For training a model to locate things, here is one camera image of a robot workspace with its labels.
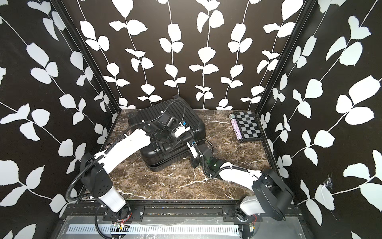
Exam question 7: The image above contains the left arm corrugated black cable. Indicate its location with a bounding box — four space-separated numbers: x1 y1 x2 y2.
65 122 144 204

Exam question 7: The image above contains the black white checkered board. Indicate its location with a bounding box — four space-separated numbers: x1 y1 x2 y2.
234 111 263 142

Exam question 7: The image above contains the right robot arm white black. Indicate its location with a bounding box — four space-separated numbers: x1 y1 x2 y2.
191 153 294 221

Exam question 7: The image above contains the white slotted cable duct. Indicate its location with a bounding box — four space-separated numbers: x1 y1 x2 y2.
65 223 241 236

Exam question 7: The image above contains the black ribbed hard-shell suitcase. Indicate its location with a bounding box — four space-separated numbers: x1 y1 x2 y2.
128 95 206 172

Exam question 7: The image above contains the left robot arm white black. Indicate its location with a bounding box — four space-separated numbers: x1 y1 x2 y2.
76 121 189 213

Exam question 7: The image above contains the purple glitter tube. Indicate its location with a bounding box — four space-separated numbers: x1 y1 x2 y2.
229 114 243 141

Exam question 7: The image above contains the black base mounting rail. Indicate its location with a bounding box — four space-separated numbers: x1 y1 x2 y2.
62 200 305 224

